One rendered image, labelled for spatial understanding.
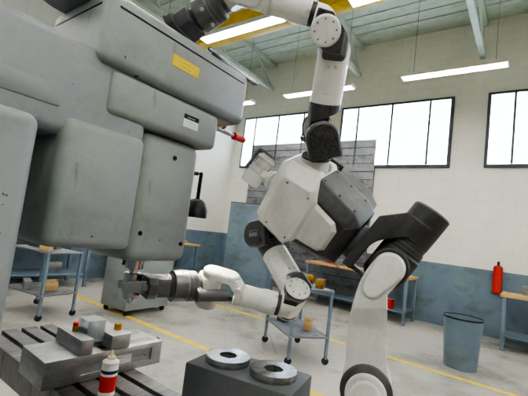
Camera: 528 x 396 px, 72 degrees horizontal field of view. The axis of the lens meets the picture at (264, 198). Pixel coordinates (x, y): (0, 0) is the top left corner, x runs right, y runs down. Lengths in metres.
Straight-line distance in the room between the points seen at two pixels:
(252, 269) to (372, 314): 6.00
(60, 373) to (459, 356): 4.89
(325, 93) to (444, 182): 7.39
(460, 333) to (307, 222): 4.45
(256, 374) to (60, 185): 0.52
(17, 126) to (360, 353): 0.98
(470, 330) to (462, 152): 4.11
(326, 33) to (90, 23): 0.55
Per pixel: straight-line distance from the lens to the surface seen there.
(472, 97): 8.78
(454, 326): 5.42
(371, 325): 1.14
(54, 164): 0.82
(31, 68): 0.82
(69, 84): 0.84
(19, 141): 0.66
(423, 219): 1.12
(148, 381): 1.19
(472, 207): 8.22
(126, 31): 0.92
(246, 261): 7.08
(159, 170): 0.95
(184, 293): 1.07
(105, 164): 0.85
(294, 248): 9.36
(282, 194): 1.10
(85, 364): 1.18
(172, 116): 0.96
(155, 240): 0.96
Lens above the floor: 1.42
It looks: 5 degrees up
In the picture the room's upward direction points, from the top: 7 degrees clockwise
